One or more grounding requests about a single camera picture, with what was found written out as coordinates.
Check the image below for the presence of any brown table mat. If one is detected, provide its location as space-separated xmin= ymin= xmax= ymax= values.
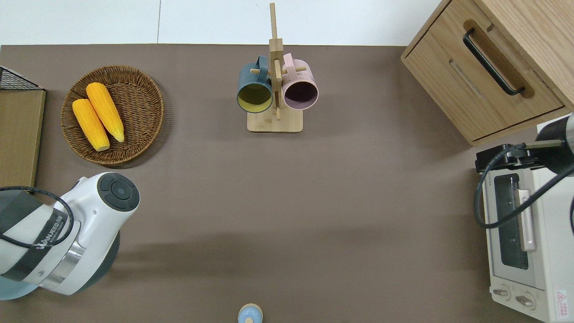
xmin=0 ymin=44 xmax=574 ymax=323

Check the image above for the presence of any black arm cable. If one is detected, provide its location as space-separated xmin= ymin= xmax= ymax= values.
xmin=475 ymin=140 xmax=574 ymax=229
xmin=0 ymin=186 xmax=75 ymax=250

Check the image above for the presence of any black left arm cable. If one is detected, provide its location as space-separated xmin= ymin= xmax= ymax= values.
xmin=0 ymin=186 xmax=75 ymax=250

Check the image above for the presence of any dark teal mug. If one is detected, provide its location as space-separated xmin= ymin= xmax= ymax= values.
xmin=236 ymin=55 xmax=274 ymax=113

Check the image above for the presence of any light blue plate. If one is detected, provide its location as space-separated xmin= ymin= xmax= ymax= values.
xmin=0 ymin=280 xmax=39 ymax=301

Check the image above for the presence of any white toaster oven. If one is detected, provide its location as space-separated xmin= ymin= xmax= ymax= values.
xmin=475 ymin=114 xmax=574 ymax=323

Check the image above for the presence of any wooden drawer cabinet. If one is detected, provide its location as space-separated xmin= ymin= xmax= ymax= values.
xmin=400 ymin=0 xmax=574 ymax=147

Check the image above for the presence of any brown wicker basket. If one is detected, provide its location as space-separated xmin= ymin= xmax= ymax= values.
xmin=61 ymin=65 xmax=165 ymax=166

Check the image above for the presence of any pink mug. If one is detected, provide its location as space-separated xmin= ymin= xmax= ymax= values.
xmin=282 ymin=53 xmax=319 ymax=111

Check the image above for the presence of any wooden mug tree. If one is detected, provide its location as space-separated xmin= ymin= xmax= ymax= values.
xmin=247 ymin=2 xmax=304 ymax=133

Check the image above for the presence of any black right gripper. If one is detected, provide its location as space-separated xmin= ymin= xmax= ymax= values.
xmin=476 ymin=114 xmax=573 ymax=175

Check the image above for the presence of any black wire grid basket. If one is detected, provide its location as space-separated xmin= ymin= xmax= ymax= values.
xmin=0 ymin=66 xmax=45 ymax=91

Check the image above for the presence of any black cabinet handle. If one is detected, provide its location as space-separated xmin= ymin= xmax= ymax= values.
xmin=463 ymin=28 xmax=526 ymax=96

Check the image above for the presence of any wooden shelf box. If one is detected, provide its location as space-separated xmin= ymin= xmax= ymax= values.
xmin=0 ymin=90 xmax=47 ymax=191

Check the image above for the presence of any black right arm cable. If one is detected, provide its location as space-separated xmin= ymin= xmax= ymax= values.
xmin=475 ymin=140 xmax=574 ymax=229

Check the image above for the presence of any blue service bell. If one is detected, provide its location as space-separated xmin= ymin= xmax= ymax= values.
xmin=238 ymin=304 xmax=263 ymax=323

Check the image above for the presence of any yellow corn cob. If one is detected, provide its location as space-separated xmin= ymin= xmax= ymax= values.
xmin=72 ymin=99 xmax=110 ymax=152
xmin=86 ymin=82 xmax=125 ymax=143

